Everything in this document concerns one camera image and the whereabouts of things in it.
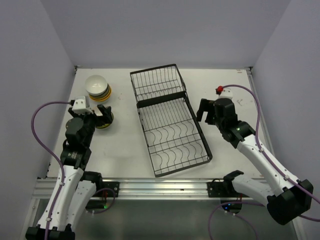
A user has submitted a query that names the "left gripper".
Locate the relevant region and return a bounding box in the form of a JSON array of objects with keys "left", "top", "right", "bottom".
[{"left": 68, "top": 104, "right": 112, "bottom": 147}]

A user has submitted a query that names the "orange yellow bowl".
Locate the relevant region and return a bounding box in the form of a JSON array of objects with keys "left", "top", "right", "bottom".
[{"left": 89, "top": 96, "right": 110, "bottom": 103}]

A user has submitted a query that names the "lime yellow bowl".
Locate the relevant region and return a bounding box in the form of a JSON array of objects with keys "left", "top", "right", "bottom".
[{"left": 95, "top": 113, "right": 114, "bottom": 130}]

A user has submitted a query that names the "dark patterned bowl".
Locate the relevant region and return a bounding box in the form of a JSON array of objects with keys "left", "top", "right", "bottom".
[{"left": 88, "top": 84, "right": 110, "bottom": 99}]

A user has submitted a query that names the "white ceramic bowl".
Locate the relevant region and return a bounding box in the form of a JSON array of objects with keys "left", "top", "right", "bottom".
[{"left": 84, "top": 75, "right": 108, "bottom": 96}]

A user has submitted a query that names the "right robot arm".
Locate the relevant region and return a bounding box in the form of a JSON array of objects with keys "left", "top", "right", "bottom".
[{"left": 196, "top": 98, "right": 314, "bottom": 225}]

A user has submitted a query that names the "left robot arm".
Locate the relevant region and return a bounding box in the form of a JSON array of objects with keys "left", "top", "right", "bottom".
[{"left": 25, "top": 101, "right": 117, "bottom": 240}]

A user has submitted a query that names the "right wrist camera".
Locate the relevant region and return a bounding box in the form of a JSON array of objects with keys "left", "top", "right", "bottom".
[{"left": 216, "top": 86, "right": 233, "bottom": 100}]

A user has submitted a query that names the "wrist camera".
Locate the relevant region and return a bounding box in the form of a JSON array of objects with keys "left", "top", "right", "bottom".
[
  {"left": 216, "top": 86, "right": 233, "bottom": 100},
  {"left": 68, "top": 96, "right": 94, "bottom": 115}
]

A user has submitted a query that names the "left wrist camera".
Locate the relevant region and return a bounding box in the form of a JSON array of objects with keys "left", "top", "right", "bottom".
[{"left": 68, "top": 96, "right": 94, "bottom": 115}]

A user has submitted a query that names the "black wire dish rack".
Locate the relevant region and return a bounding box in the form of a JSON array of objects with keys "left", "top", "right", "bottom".
[{"left": 130, "top": 64, "right": 213, "bottom": 178}]

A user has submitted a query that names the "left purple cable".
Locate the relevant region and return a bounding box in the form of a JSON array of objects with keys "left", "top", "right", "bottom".
[{"left": 30, "top": 100, "right": 116, "bottom": 240}]

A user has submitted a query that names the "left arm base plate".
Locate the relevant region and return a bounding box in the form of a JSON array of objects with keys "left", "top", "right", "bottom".
[{"left": 98, "top": 181, "right": 120, "bottom": 198}]

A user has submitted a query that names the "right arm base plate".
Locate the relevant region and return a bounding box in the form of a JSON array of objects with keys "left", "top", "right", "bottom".
[{"left": 206, "top": 178, "right": 240, "bottom": 198}]

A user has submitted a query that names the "aluminium mounting rail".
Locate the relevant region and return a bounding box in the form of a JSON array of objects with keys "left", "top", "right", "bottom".
[{"left": 31, "top": 177, "right": 261, "bottom": 200}]

